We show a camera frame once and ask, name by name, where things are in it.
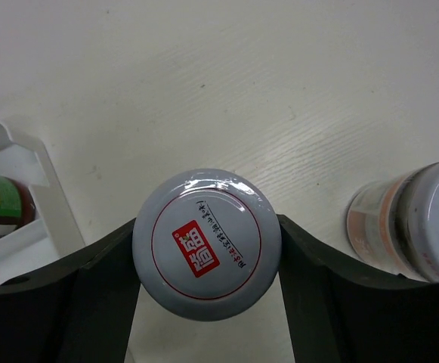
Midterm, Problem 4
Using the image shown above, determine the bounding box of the white divided organizer tray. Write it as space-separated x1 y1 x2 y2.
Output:
0 122 85 284

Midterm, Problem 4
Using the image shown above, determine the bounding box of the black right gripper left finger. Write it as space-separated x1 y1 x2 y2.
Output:
0 222 141 362

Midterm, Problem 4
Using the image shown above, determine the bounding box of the red lid sauce jar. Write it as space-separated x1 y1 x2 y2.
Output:
346 162 439 283
131 169 282 321

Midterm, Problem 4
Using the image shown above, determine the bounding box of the green yellow cap sauce bottle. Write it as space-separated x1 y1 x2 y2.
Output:
0 176 36 238

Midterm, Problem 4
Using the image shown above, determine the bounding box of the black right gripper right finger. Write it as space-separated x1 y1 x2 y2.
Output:
279 215 439 362

